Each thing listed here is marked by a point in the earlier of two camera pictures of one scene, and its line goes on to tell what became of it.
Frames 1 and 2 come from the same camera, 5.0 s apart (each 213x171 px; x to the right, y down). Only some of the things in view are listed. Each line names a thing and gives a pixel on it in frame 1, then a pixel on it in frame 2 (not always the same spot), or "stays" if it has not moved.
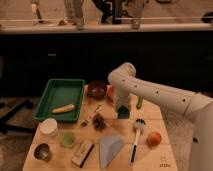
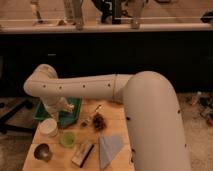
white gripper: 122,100 to 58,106
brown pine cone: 98,122 stays
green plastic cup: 67,138 stays
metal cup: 42,152 stays
